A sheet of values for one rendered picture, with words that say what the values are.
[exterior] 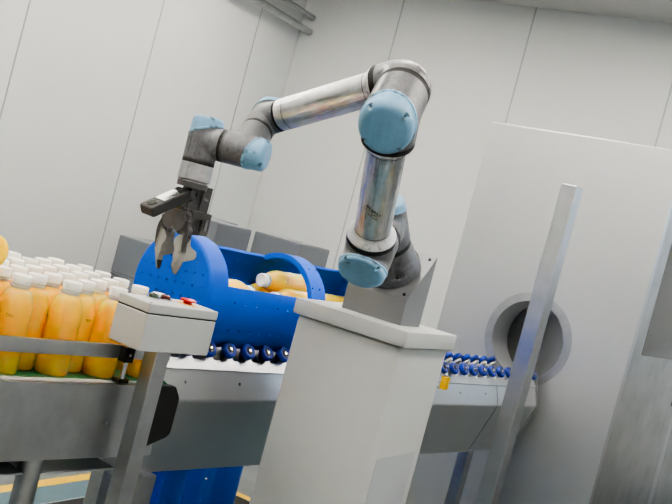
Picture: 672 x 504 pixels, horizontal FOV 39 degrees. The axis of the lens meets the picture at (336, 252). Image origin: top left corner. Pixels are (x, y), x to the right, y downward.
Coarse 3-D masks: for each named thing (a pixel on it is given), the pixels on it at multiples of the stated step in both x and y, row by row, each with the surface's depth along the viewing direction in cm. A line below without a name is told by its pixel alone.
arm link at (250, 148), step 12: (252, 120) 217; (228, 132) 214; (240, 132) 214; (252, 132) 214; (264, 132) 216; (228, 144) 212; (240, 144) 211; (252, 144) 211; (264, 144) 211; (216, 156) 214; (228, 156) 212; (240, 156) 212; (252, 156) 211; (264, 156) 212; (252, 168) 213; (264, 168) 214
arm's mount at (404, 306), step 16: (432, 272) 244; (352, 288) 241; (368, 288) 239; (400, 288) 238; (416, 288) 237; (352, 304) 241; (368, 304) 239; (384, 304) 237; (400, 304) 235; (416, 304) 240; (384, 320) 236; (400, 320) 234; (416, 320) 242
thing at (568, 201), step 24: (576, 192) 329; (552, 240) 331; (552, 264) 330; (552, 288) 331; (528, 312) 333; (528, 336) 331; (528, 360) 330; (528, 384) 333; (504, 408) 333; (504, 432) 332; (504, 456) 331
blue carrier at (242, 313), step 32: (224, 256) 267; (256, 256) 274; (288, 256) 271; (160, 288) 241; (192, 288) 235; (224, 288) 235; (320, 288) 268; (224, 320) 238; (256, 320) 247; (288, 320) 257
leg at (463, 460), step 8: (464, 456) 400; (456, 464) 402; (464, 464) 399; (456, 472) 401; (464, 472) 400; (456, 480) 401; (464, 480) 402; (448, 488) 402; (456, 488) 400; (448, 496) 402; (456, 496) 400
